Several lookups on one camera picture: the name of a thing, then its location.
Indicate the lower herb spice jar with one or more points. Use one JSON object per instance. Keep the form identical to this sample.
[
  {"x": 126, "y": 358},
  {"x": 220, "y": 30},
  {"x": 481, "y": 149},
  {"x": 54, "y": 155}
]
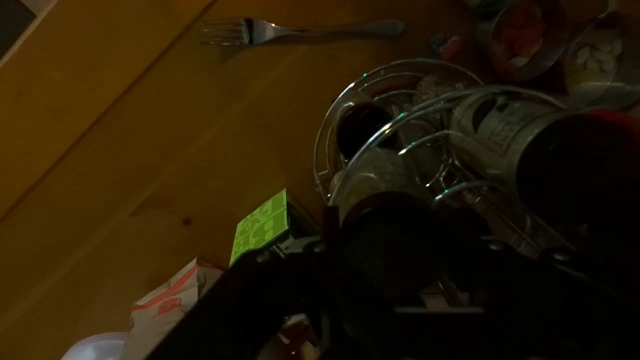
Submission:
[{"x": 358, "y": 124}]

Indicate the small metal cup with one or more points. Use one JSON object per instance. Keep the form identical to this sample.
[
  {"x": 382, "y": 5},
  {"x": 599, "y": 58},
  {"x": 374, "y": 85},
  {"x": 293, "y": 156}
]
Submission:
[{"x": 600, "y": 66}]

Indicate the white bin with liner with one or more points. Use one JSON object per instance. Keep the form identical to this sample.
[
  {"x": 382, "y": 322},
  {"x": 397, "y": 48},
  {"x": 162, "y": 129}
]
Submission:
[{"x": 99, "y": 346}]

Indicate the green herb spice jar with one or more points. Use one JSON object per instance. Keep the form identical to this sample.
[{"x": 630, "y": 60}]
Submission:
[{"x": 567, "y": 166}]

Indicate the metal cup red contents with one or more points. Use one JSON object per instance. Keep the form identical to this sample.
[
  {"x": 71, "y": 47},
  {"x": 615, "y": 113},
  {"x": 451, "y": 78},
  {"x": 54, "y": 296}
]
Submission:
[{"x": 526, "y": 38}]

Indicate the silver fork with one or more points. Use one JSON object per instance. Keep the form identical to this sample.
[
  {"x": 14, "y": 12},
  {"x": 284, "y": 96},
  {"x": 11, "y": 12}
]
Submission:
[{"x": 257, "y": 30}]

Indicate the brown paper bag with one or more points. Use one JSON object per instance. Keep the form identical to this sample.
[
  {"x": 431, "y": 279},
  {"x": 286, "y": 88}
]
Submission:
[{"x": 157, "y": 313}]

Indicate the white salt spice jar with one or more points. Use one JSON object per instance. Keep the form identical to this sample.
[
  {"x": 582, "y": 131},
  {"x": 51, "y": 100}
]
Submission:
[{"x": 390, "y": 232}]

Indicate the chrome seasoning rack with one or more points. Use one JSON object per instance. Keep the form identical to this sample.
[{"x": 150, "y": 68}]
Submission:
[{"x": 422, "y": 95}]

